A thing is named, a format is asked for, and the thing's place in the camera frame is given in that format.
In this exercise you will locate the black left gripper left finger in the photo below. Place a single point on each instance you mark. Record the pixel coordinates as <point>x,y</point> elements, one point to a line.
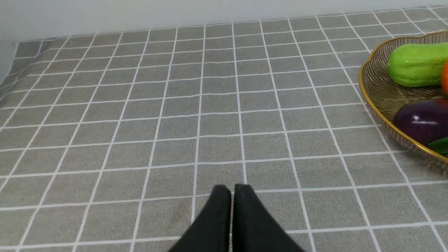
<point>210,230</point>

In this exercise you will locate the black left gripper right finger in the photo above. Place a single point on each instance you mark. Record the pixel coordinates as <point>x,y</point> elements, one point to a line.
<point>253,227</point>

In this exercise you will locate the grey checked tablecloth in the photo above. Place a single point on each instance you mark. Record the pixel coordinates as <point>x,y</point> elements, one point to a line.
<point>113,142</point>

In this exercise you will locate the purple eggplant in bowl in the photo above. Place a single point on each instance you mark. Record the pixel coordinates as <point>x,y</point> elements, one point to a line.
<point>425,121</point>

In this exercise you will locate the orange carrot with leaves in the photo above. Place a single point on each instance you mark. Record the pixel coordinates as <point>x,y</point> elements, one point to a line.
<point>440,146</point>

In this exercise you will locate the green gourd vegetable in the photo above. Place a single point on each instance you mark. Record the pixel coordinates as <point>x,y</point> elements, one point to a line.
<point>417,65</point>

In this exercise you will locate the orange pumpkin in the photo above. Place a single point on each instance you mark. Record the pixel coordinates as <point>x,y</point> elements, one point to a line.
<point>444,77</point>

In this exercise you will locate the gold wire basket bowl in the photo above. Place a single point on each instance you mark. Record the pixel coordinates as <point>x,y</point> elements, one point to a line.
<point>385,97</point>

